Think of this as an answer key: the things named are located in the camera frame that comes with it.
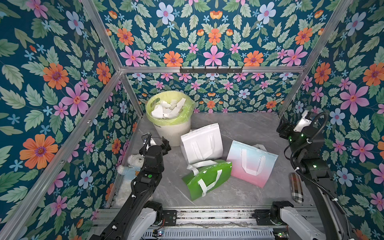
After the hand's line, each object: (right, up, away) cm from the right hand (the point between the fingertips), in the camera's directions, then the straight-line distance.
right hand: (293, 117), depth 65 cm
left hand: (-64, -11, +12) cm, 66 cm away
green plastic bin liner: (-49, +5, +15) cm, 51 cm away
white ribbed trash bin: (-58, -8, +23) cm, 63 cm away
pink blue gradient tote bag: (-14, -23, +10) cm, 29 cm away
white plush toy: (-80, -29, +15) cm, 86 cm away
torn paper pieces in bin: (-62, +7, +23) cm, 67 cm away
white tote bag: (-41, -15, +17) cm, 46 cm away
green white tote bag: (-39, -27, +2) cm, 47 cm away
